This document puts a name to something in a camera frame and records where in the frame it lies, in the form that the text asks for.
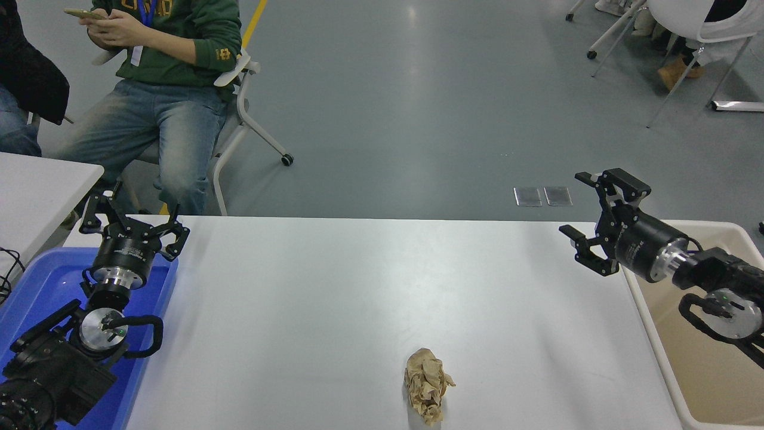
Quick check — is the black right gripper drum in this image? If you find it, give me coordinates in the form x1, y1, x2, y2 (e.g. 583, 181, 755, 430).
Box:
615, 209, 688, 282

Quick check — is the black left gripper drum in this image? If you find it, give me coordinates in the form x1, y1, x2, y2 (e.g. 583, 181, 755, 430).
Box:
91, 233, 160, 279

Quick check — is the tan paper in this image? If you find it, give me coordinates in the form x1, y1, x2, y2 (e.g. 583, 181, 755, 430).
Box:
403, 348, 456, 426

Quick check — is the person's right hand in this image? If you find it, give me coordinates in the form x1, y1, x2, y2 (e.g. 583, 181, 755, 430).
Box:
80, 16, 118, 49

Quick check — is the person's left hand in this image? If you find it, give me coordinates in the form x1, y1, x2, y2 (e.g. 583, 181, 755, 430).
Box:
95, 8, 144, 48

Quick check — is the white side table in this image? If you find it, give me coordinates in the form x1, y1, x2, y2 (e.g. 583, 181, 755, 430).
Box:
0, 151, 105, 281

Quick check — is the blue plastic tray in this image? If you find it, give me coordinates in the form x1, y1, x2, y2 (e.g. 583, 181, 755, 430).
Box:
0, 248, 180, 430

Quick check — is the large pale plastic bin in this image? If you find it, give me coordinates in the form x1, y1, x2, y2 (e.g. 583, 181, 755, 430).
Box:
621, 219, 764, 430

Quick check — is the person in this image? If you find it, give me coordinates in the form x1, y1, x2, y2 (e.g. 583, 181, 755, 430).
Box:
51, 0, 244, 216
633, 0, 764, 92
0, 0, 70, 157

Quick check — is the white wheeled table leg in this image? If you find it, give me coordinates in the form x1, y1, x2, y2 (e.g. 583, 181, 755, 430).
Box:
564, 0, 648, 60

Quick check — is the silver floor bar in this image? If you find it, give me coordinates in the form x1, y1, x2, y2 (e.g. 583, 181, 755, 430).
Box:
710, 100, 764, 113

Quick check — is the white wheeled office chair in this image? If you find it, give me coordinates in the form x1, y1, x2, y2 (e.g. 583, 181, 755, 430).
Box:
90, 48, 294, 217

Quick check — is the white shell chair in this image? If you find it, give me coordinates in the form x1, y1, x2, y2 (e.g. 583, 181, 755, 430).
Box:
646, 0, 764, 129

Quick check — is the grey chair frame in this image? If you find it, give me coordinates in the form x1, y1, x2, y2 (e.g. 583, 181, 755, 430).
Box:
27, 110, 77, 135

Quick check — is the black cable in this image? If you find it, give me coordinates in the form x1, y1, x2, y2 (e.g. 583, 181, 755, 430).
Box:
0, 248, 26, 306

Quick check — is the white badge blue lanyard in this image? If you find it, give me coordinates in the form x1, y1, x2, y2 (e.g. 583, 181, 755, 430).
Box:
130, 0, 157, 66

